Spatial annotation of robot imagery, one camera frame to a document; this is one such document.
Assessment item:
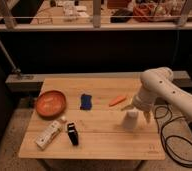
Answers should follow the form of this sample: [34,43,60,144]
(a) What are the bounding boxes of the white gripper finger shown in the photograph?
[121,104,134,111]
[143,112,151,123]

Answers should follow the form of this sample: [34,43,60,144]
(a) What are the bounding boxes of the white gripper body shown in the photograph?
[132,95,155,112]

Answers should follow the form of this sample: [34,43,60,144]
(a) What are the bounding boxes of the white ceramic cup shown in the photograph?
[122,109,139,130]

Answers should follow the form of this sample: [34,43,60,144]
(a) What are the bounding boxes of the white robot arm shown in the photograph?
[131,67,192,121]

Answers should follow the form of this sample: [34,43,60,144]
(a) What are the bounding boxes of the black eraser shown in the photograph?
[67,123,79,145]

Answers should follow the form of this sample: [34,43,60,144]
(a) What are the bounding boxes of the orange carrot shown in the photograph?
[109,96,127,107]

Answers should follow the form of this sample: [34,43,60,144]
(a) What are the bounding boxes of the wooden table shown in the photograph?
[19,78,165,160]

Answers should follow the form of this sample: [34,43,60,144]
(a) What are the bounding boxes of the blue cloth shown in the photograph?
[80,94,92,110]

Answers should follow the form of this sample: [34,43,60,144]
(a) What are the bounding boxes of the orange bowl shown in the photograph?
[35,90,67,118]

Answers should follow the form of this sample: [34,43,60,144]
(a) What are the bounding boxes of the metal diagonal pole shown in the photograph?
[0,40,21,77]

